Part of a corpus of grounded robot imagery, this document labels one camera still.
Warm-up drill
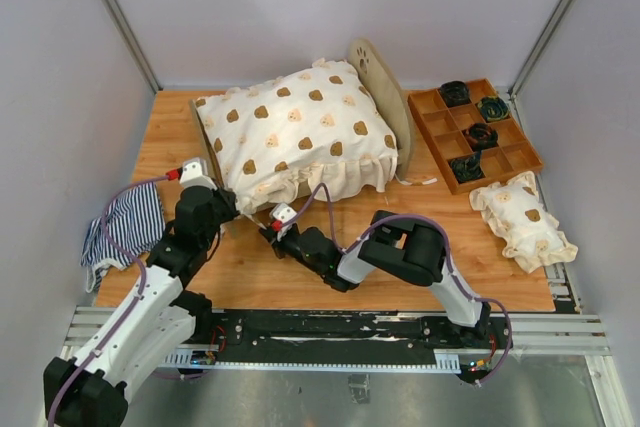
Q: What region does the striped blue white cloth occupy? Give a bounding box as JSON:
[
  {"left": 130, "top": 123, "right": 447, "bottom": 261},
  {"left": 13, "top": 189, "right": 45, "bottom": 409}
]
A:
[{"left": 80, "top": 180, "right": 165, "bottom": 293}]

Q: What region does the dark green rolled sock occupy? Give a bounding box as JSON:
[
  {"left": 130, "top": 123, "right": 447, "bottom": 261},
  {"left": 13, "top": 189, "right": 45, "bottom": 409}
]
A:
[{"left": 448, "top": 151, "right": 484, "bottom": 184}]

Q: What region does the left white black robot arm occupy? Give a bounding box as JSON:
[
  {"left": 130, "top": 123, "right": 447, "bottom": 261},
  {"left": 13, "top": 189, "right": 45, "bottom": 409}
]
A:
[{"left": 43, "top": 186, "right": 239, "bottom": 426}]

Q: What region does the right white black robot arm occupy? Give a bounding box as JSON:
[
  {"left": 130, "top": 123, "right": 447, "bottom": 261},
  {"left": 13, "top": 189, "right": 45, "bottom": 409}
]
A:
[{"left": 259, "top": 210, "right": 491, "bottom": 347}]

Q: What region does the black orange rolled sock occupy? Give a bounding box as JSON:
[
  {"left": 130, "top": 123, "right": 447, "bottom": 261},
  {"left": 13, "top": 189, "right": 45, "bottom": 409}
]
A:
[{"left": 462, "top": 123, "right": 499, "bottom": 152}]

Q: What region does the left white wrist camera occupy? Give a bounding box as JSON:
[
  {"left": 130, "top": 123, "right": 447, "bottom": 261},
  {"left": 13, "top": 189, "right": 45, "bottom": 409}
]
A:
[{"left": 179, "top": 157, "right": 218, "bottom": 190}]

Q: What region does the aluminium frame post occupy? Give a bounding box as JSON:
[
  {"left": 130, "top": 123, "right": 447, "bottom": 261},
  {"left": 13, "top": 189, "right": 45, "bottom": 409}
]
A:
[
  {"left": 101, "top": 0, "right": 162, "bottom": 94},
  {"left": 507, "top": 0, "right": 576, "bottom": 98}
]

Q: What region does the left aluminium frame post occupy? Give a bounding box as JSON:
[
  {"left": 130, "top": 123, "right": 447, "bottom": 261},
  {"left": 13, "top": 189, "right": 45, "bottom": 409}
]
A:
[{"left": 101, "top": 0, "right": 162, "bottom": 94}]

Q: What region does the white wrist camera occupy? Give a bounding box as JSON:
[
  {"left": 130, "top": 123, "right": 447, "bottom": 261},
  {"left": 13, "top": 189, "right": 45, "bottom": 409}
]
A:
[
  {"left": 179, "top": 157, "right": 218, "bottom": 190},
  {"left": 270, "top": 203, "right": 297, "bottom": 240}
]

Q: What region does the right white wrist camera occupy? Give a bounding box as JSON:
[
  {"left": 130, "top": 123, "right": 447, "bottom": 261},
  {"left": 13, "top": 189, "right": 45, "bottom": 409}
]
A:
[{"left": 270, "top": 203, "right": 297, "bottom": 240}]

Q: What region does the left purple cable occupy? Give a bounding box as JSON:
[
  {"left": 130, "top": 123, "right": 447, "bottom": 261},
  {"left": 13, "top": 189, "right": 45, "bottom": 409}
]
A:
[{"left": 47, "top": 169, "right": 181, "bottom": 423}]

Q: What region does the black rolled sock back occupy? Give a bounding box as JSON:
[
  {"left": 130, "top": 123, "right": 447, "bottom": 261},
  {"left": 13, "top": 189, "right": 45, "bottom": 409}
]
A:
[{"left": 438, "top": 80, "right": 471, "bottom": 108}]

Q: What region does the bear print bed cushion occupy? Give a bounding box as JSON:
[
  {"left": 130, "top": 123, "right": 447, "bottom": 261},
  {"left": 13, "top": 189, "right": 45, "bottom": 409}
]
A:
[{"left": 193, "top": 57, "right": 440, "bottom": 228}]

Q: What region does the white slotted cable duct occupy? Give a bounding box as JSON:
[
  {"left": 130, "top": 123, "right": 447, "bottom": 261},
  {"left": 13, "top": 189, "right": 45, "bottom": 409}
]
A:
[{"left": 160, "top": 342, "right": 461, "bottom": 374}]

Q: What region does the green black rolled sock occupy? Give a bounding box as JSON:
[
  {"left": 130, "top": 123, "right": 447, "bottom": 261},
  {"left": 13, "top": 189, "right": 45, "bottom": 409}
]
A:
[{"left": 476, "top": 96, "right": 510, "bottom": 123}]

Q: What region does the small bear print pillow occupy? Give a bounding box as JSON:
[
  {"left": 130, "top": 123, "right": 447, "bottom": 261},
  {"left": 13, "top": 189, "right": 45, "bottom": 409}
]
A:
[{"left": 469, "top": 171, "right": 578, "bottom": 274}]

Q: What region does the wooden pet bed frame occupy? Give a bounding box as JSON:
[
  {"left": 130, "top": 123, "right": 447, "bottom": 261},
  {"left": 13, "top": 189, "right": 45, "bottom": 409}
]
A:
[{"left": 188, "top": 37, "right": 417, "bottom": 198}]

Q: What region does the orange wooden compartment tray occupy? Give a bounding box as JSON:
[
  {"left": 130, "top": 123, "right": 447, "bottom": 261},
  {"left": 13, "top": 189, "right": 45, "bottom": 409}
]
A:
[{"left": 408, "top": 79, "right": 544, "bottom": 195}]

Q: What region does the right aluminium frame post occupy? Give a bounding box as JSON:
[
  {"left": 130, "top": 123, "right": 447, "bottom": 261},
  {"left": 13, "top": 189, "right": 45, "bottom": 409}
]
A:
[{"left": 507, "top": 0, "right": 576, "bottom": 98}]

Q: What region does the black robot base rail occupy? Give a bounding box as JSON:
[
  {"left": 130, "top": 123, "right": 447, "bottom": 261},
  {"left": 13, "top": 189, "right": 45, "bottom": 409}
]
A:
[{"left": 154, "top": 307, "right": 496, "bottom": 367}]

